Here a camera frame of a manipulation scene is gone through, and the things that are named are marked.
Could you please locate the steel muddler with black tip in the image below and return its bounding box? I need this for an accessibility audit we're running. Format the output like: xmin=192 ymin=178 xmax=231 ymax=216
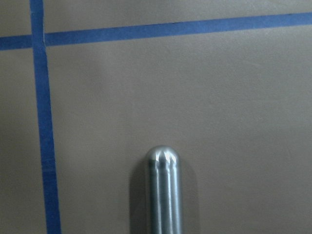
xmin=146 ymin=145 xmax=183 ymax=234

